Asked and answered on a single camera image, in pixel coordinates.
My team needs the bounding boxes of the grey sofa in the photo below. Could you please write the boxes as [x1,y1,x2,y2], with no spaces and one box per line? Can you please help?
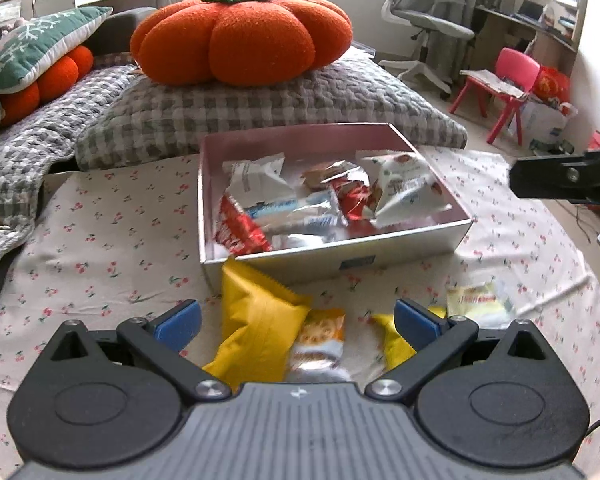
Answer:
[82,7,156,56]

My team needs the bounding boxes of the white office chair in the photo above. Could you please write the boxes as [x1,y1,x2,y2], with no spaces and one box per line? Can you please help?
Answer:
[379,0,476,100]

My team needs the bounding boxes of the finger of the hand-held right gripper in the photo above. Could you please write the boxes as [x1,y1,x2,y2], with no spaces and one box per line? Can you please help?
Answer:
[509,149,600,206]

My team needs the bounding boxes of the red child chair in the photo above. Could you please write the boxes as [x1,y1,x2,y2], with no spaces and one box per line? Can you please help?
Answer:
[449,47,541,146]

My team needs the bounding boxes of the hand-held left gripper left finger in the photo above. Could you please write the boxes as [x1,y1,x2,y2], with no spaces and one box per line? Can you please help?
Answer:
[40,298,233,403]

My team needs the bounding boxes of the wooden desk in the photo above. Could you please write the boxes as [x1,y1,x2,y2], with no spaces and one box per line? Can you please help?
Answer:
[472,0,591,76]

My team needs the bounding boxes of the crumpled newspaper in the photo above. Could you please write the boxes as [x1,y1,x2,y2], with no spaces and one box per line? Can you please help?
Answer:
[460,70,528,98]

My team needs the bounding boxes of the grey checked blanket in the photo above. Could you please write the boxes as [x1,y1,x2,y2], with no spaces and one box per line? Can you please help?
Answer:
[0,62,138,301]

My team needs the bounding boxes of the silver snack packet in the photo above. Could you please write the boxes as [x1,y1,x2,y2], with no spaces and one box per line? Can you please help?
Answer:
[271,230,331,251]

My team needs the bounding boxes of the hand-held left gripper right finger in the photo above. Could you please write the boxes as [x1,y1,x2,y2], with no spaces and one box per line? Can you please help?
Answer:
[364,297,561,403]

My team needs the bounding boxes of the small orange pumpkin cushion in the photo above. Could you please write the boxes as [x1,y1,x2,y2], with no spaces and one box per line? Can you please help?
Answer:
[0,45,95,127]

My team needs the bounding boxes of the large yellow snack packet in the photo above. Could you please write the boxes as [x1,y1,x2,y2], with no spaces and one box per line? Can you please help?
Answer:
[201,256,313,393]

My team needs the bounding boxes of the small yellow snack packet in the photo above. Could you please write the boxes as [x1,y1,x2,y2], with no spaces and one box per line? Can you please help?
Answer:
[370,305,448,373]

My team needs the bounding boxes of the beige brown snack packet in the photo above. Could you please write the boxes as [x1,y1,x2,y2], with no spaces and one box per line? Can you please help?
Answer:
[302,160,363,188]

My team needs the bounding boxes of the red white snack packet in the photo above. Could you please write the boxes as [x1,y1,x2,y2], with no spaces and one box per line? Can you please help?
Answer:
[330,175,376,221]

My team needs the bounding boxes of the white blue snack packet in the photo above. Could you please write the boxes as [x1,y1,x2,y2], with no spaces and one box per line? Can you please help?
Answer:
[242,191,348,233]

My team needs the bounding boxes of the white shopping bag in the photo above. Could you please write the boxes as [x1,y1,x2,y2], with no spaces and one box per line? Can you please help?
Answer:
[517,100,571,146]

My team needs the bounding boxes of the pink cardboard box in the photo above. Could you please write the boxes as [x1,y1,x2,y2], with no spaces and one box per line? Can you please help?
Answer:
[197,122,473,291]

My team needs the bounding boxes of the red bag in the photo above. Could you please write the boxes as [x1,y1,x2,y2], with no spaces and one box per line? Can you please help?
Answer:
[532,66,571,106]

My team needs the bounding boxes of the cream wafer packet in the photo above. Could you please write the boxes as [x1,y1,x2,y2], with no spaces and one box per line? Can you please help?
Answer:
[445,280,518,328]

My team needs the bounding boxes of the white green snack packet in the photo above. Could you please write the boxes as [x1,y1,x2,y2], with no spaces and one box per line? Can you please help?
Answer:
[360,151,453,226]

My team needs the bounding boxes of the cherry print cloth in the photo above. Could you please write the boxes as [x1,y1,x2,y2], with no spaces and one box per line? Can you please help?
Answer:
[0,147,600,461]

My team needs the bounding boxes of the large orange pumpkin cushion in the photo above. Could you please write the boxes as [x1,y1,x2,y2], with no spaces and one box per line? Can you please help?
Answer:
[130,0,353,87]

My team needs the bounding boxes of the grey checked pillow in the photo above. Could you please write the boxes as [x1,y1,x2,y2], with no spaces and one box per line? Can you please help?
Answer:
[75,55,468,171]

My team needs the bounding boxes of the green patterned pillow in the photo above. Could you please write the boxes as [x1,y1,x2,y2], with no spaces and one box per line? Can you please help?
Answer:
[0,6,113,95]

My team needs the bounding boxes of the orange white cookie packet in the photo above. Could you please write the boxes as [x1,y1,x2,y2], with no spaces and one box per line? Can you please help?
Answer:
[286,307,352,383]

